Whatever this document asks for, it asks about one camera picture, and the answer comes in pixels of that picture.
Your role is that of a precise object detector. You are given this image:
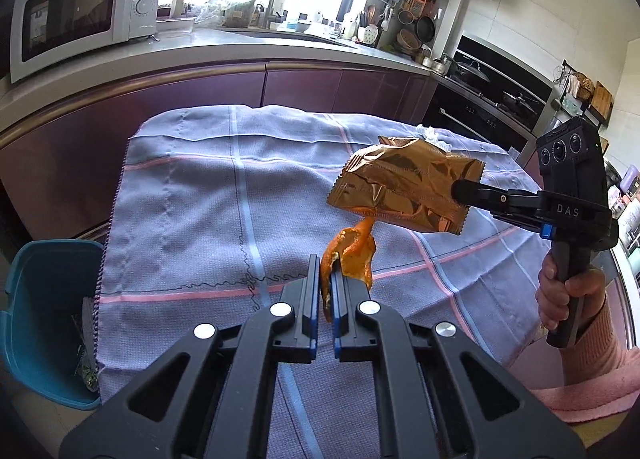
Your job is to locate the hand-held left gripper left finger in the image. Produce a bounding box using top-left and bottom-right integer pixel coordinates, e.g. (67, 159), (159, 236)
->
(59, 254), (322, 459)

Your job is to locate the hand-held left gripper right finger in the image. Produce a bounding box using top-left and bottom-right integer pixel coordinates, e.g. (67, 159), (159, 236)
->
(330, 259), (587, 459)

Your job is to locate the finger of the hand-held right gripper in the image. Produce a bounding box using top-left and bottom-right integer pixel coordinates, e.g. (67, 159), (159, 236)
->
(450, 178), (543, 212)
(492, 209), (546, 240)

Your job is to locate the orange peel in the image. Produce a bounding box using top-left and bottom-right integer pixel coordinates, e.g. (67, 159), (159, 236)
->
(320, 216), (377, 325)

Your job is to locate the gold foil snack bag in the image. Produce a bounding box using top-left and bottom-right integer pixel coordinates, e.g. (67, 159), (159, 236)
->
(326, 135), (486, 236)

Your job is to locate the teal trash bin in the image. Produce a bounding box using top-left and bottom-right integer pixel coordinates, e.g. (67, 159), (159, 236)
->
(0, 239), (107, 413)

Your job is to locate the person's right forearm pink sleeve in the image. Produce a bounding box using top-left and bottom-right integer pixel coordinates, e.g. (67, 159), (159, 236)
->
(529, 289), (640, 426)

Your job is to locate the person's right hand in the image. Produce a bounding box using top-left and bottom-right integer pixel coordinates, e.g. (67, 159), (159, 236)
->
(535, 254), (609, 333)

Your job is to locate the wooden cutting board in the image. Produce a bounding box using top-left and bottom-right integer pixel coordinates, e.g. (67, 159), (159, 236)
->
(590, 81), (614, 124)

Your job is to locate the crumpled white tissue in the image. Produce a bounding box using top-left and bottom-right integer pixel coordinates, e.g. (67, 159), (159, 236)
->
(416, 124), (455, 154)

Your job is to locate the black built-in stove oven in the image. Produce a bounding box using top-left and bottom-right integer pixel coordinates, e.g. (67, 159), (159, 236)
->
(421, 34), (557, 152)

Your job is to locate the pot with glass lid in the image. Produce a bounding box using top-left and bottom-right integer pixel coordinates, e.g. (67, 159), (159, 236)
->
(449, 59), (492, 86)

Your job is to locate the grey checked tablecloth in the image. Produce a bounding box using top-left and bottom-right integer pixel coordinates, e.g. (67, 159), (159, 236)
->
(92, 104), (545, 459)

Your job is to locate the purple kitchen counter cabinet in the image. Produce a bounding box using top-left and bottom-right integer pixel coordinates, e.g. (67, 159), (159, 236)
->
(0, 29), (437, 241)

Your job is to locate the kitchen faucet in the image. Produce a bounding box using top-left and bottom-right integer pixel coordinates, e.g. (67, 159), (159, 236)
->
(264, 0), (287, 30)

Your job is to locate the green-filled plastic bag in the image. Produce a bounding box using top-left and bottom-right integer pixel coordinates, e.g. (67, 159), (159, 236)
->
(221, 0), (259, 28)

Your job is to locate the clear plastic tray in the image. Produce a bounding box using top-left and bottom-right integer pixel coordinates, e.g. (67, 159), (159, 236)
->
(155, 16), (197, 36)

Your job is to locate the white microwave oven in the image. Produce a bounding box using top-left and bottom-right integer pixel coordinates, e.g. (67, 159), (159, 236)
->
(10, 0), (166, 85)

